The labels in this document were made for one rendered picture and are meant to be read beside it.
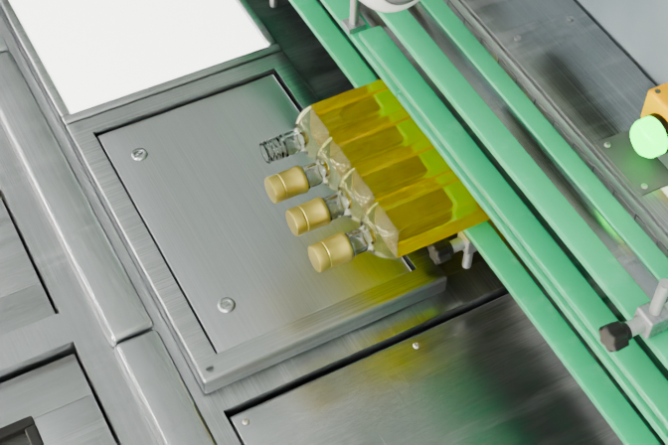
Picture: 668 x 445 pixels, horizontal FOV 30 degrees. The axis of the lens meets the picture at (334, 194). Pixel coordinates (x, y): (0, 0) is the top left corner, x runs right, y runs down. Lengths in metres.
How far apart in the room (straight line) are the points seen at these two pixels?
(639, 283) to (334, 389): 0.42
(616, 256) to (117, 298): 0.63
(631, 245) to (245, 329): 0.49
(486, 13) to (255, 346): 0.49
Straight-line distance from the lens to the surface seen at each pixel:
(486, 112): 1.43
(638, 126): 1.35
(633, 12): 1.48
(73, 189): 1.71
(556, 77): 1.45
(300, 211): 1.47
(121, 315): 1.57
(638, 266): 1.32
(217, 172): 1.70
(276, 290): 1.57
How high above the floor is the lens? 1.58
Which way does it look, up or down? 19 degrees down
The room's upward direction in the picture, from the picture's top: 111 degrees counter-clockwise
